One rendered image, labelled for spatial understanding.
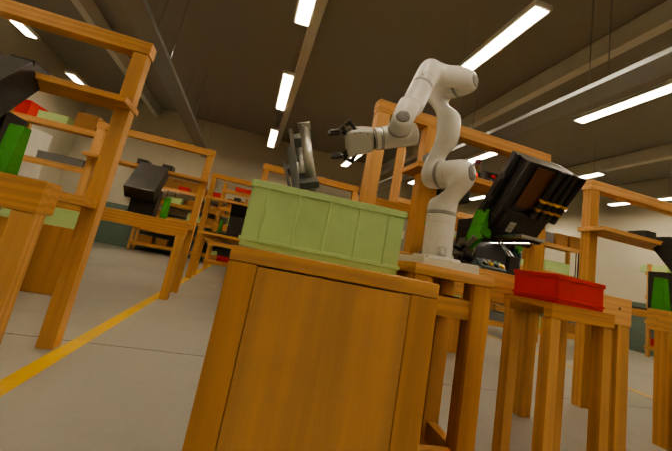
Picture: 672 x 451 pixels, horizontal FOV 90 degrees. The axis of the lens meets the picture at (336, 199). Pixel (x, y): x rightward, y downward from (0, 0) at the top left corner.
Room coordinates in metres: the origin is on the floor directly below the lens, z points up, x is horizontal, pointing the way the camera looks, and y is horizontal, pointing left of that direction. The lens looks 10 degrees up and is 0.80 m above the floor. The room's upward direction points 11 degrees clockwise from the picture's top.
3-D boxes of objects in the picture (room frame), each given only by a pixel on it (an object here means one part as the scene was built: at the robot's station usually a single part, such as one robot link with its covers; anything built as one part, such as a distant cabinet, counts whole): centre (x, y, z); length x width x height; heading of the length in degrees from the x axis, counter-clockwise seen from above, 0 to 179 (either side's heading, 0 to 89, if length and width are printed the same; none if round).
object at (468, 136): (2.37, -0.88, 1.89); 1.50 x 0.09 x 0.09; 104
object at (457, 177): (1.36, -0.47, 1.19); 0.19 x 0.12 x 0.24; 39
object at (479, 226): (2.00, -0.90, 1.17); 0.13 x 0.12 x 0.20; 104
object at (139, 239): (10.60, 4.29, 1.11); 3.01 x 0.54 x 2.23; 103
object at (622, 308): (1.81, -1.03, 0.82); 1.50 x 0.14 x 0.15; 104
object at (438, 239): (1.39, -0.45, 0.97); 0.19 x 0.19 x 0.18
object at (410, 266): (1.39, -0.45, 0.83); 0.32 x 0.32 x 0.04; 10
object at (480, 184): (2.33, -0.89, 1.52); 0.90 x 0.25 x 0.04; 104
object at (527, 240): (2.00, -1.06, 1.11); 0.39 x 0.16 x 0.03; 14
